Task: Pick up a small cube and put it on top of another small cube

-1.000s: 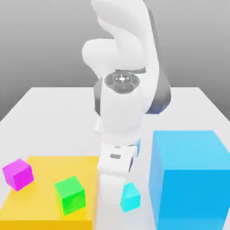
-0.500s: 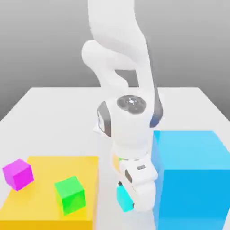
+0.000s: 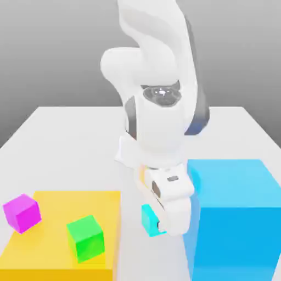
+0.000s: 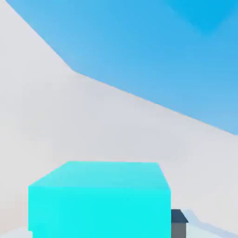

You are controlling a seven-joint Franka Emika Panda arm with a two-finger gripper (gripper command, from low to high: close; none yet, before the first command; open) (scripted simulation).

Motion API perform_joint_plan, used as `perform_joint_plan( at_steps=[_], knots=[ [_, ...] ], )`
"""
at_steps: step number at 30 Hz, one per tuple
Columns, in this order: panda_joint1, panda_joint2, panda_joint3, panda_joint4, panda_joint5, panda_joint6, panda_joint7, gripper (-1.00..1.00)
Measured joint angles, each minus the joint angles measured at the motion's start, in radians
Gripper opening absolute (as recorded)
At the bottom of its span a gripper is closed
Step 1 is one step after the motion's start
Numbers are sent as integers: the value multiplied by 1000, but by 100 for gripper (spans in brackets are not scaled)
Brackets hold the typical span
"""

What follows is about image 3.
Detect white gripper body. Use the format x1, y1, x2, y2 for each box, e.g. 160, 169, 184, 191
150, 190, 192, 237

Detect small cyan cube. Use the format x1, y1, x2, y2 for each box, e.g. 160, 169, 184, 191
140, 204, 168, 238

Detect small green cube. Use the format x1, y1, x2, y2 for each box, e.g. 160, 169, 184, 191
66, 215, 106, 264

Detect small magenta cube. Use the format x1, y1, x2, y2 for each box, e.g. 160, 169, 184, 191
2, 193, 42, 235

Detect large blue box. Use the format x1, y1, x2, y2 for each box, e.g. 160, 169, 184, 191
182, 159, 281, 281

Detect large yellow box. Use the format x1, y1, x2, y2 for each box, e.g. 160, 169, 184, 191
0, 190, 122, 281

